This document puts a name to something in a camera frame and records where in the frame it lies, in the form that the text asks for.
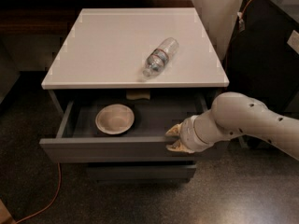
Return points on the grey drawer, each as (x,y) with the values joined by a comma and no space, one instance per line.
(79,140)
(141,171)

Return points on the yellow sponge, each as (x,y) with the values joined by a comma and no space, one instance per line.
(137,94)

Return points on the white top drawer cabinet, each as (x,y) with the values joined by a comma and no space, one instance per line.
(106,49)

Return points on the dark wooden desk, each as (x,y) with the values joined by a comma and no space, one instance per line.
(56,17)

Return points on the grey top drawer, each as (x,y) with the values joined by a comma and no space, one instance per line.
(79,140)

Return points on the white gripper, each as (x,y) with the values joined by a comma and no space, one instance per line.
(187,134)

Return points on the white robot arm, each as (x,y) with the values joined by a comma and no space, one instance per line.
(232,115)

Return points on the clear plastic water bottle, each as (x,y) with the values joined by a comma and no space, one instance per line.
(160,57)

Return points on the white paper bowl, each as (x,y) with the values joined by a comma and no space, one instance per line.
(115,119)

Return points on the grey bottom drawer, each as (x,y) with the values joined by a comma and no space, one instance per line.
(141,171)

